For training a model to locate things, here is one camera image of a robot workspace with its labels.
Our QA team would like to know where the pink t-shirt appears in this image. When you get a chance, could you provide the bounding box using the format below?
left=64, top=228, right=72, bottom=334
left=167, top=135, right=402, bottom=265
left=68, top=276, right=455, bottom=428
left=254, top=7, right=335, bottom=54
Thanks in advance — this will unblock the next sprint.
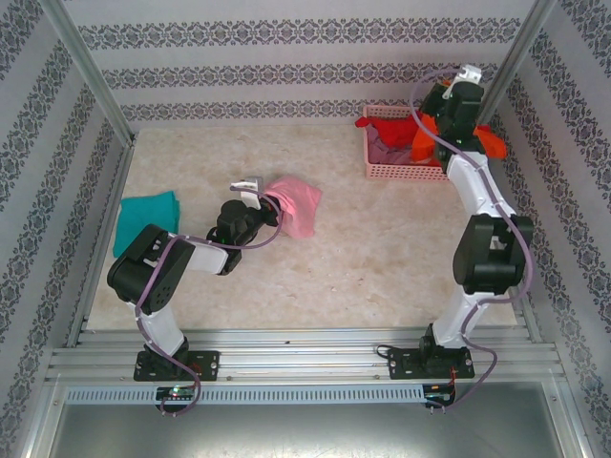
left=263, top=175, right=324, bottom=239

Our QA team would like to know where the red t-shirt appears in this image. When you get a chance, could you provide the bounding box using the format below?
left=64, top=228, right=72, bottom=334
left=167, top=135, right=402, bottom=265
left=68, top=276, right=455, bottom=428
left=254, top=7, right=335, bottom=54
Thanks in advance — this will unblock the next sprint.
left=354, top=116, right=493, bottom=150

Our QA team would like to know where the pink plastic basket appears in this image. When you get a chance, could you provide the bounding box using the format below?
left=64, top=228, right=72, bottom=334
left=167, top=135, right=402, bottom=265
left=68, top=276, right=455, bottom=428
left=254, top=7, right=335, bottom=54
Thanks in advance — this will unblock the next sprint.
left=361, top=105, right=453, bottom=182

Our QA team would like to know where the purple t-shirt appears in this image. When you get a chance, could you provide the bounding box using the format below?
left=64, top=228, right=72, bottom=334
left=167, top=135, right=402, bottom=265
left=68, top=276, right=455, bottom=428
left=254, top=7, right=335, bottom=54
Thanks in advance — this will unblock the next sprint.
left=369, top=135, right=414, bottom=166

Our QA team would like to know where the teal folded t-shirt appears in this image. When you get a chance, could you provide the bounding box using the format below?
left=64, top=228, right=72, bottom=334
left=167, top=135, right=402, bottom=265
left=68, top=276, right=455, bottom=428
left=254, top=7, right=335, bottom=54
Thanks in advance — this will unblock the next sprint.
left=112, top=190, right=182, bottom=259

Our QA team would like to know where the grey sheet metal panel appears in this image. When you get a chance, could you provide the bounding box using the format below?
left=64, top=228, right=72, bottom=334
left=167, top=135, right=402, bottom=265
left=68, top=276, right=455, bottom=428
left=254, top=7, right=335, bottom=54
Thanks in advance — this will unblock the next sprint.
left=47, top=403, right=586, bottom=458

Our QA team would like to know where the aluminium corner post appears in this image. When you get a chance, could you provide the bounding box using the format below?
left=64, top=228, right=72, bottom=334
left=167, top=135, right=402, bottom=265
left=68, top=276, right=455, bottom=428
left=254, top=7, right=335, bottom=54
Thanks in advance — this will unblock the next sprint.
left=479, top=0, right=558, bottom=130
left=45, top=0, right=137, bottom=147

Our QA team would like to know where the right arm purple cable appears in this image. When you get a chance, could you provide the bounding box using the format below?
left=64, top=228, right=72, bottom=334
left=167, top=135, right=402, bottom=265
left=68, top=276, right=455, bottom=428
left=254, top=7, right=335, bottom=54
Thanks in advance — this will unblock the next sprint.
left=410, top=66, right=536, bottom=412

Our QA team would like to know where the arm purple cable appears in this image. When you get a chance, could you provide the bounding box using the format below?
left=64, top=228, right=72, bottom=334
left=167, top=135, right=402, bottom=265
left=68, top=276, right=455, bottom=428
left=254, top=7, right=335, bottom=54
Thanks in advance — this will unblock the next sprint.
left=135, top=184, right=285, bottom=419
left=410, top=66, right=536, bottom=412

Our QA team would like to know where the aluminium side rail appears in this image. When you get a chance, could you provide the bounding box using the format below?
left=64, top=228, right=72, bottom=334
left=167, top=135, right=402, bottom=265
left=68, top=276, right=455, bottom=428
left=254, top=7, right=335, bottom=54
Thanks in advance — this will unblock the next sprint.
left=65, top=141, right=138, bottom=348
left=476, top=127, right=543, bottom=344

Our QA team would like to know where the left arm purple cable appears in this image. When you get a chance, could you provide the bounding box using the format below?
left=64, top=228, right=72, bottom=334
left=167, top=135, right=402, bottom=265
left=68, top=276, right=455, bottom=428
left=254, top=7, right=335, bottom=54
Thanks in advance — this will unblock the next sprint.
left=135, top=184, right=285, bottom=419

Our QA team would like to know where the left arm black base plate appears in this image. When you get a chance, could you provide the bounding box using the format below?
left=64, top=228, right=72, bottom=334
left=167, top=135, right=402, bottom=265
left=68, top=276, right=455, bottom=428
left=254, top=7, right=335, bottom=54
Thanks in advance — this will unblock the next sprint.
left=133, top=350, right=221, bottom=383

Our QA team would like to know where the aluminium mounting rail frame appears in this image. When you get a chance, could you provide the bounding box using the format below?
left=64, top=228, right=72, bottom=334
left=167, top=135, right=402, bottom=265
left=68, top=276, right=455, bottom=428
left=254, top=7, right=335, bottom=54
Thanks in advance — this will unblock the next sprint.
left=45, top=326, right=562, bottom=383

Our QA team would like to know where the slotted grey cable duct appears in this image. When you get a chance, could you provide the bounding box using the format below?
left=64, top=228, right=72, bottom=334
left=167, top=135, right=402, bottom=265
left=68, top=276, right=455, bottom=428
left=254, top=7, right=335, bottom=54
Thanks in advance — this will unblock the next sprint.
left=64, top=385, right=426, bottom=405

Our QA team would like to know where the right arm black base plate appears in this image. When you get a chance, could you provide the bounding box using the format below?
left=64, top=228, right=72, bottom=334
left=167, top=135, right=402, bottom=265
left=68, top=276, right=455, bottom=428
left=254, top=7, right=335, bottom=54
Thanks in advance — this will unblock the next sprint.
left=389, top=346, right=476, bottom=382

